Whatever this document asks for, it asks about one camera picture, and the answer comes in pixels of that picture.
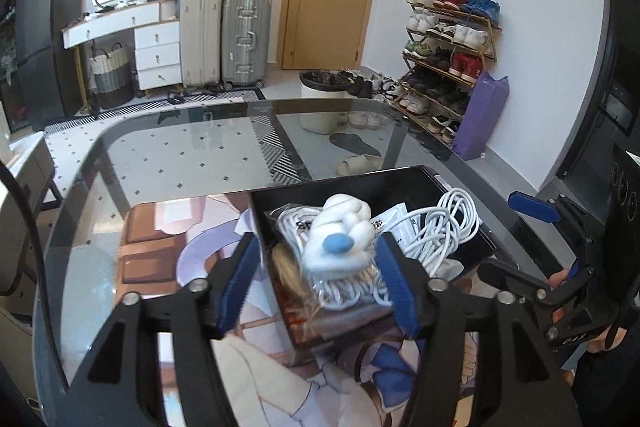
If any pair of white sneakers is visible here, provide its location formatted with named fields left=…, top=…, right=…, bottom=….
left=347, top=109, right=391, bottom=130

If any white trash bin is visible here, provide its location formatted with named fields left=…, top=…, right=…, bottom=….
left=299, top=69, right=351, bottom=135

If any clear bag of shoelaces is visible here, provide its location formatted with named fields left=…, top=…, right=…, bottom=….
left=270, top=204, right=401, bottom=313

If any wooden shoe rack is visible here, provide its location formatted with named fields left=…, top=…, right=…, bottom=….
left=395, top=0, right=503, bottom=145

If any pile of shoes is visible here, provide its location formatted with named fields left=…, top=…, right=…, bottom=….
left=340, top=67, right=402, bottom=100

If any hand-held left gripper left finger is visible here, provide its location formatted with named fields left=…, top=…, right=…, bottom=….
left=70, top=232, right=263, bottom=427

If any white plush toy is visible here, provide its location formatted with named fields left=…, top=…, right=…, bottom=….
left=302, top=193, right=376, bottom=280

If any dark slipper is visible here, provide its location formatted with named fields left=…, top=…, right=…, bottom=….
left=330, top=132, right=383, bottom=158

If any white cable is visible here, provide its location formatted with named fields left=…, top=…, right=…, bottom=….
left=400, top=187, right=481, bottom=278

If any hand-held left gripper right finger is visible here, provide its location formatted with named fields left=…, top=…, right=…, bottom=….
left=374, top=232, right=586, bottom=427

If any white suitcase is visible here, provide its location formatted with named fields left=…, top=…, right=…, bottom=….
left=179, top=0, right=223, bottom=88

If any person's right forearm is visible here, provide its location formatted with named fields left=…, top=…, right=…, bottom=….
left=570, top=349, right=640, bottom=427

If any purple bag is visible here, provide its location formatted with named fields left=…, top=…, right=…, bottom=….
left=451, top=71, right=510, bottom=162

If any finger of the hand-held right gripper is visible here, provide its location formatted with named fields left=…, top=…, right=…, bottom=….
left=507, top=190, right=599, bottom=259
left=476, top=258, right=598, bottom=309

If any silver suitcase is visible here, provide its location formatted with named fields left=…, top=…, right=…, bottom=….
left=220, top=0, right=272, bottom=90

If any white vanity desk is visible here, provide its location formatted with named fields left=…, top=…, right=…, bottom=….
left=62, top=0, right=183, bottom=92

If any collection of assorted shoes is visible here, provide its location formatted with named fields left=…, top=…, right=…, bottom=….
left=397, top=0, right=502, bottom=142

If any beige slipper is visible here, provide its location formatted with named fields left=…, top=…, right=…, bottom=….
left=337, top=153, right=383, bottom=178

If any black tall appliance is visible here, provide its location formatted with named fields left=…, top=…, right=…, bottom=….
left=556, top=0, right=640, bottom=195

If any woven laundry basket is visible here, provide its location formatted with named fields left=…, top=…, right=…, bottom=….
left=89, top=43, right=135, bottom=110

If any black cardboard box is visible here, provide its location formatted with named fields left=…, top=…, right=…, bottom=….
left=248, top=165, right=498, bottom=353

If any black refrigerator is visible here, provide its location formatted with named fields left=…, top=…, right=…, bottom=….
left=15, top=0, right=88, bottom=128

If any printed desk mat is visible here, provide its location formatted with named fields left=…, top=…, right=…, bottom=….
left=112, top=192, right=501, bottom=427

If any patterned floor rug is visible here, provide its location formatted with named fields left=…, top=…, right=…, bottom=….
left=42, top=87, right=321, bottom=208

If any person's right hand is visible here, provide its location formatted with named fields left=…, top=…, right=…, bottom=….
left=547, top=268, right=629, bottom=354

